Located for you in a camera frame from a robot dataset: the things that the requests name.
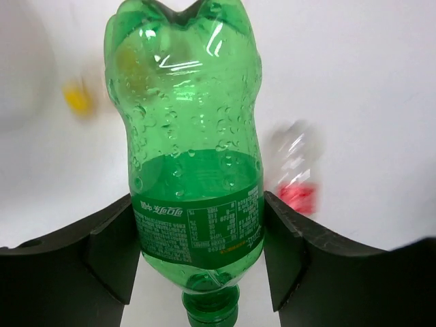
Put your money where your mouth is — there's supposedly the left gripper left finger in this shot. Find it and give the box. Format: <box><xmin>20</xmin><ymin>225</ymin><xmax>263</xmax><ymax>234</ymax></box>
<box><xmin>1</xmin><ymin>195</ymin><xmax>140</xmax><ymax>326</ymax></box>

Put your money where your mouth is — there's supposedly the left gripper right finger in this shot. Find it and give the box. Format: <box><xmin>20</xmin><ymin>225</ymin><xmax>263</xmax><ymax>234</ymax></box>
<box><xmin>264</xmin><ymin>192</ymin><xmax>435</xmax><ymax>327</ymax></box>

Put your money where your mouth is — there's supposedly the clear bottle red label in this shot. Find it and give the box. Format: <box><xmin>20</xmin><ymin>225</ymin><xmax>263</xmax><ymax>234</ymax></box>
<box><xmin>265</xmin><ymin>120</ymin><xmax>323</xmax><ymax>219</ymax></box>

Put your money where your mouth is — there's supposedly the green plastic bottle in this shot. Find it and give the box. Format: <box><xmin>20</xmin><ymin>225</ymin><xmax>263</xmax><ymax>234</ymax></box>
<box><xmin>104</xmin><ymin>1</ymin><xmax>264</xmax><ymax>326</ymax></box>

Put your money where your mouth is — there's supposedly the white octagonal plastic bin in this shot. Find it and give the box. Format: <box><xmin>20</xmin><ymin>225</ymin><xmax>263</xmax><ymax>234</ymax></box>
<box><xmin>1</xmin><ymin>1</ymin><xmax>57</xmax><ymax>134</ymax></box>

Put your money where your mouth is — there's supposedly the clear bottle yellow cap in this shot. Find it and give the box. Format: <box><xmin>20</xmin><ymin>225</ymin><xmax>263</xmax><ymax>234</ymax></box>
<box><xmin>61</xmin><ymin>76</ymin><xmax>108</xmax><ymax>118</ymax></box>

